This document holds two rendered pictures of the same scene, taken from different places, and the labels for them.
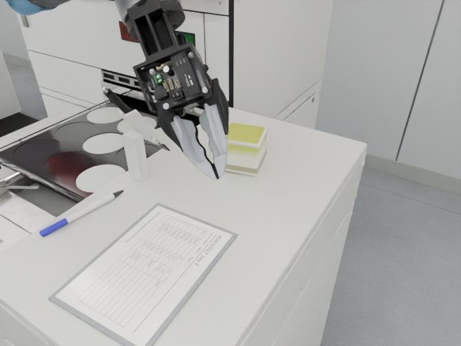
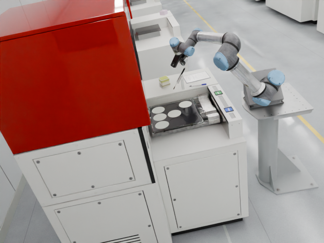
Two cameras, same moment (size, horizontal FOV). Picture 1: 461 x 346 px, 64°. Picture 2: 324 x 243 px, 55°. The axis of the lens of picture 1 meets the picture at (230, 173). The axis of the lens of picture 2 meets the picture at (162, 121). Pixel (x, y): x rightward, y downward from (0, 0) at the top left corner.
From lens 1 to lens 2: 2.83 m
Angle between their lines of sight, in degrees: 95
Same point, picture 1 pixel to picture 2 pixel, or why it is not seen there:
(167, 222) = (188, 80)
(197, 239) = (187, 77)
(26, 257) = (210, 82)
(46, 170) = (194, 110)
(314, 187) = not seen: hidden behind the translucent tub
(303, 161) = (155, 82)
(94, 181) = (187, 103)
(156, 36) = not seen: hidden behind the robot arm
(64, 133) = (179, 121)
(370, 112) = not seen: outside the picture
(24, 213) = (205, 105)
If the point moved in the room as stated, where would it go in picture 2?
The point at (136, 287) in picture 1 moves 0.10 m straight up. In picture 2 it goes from (200, 75) to (199, 64)
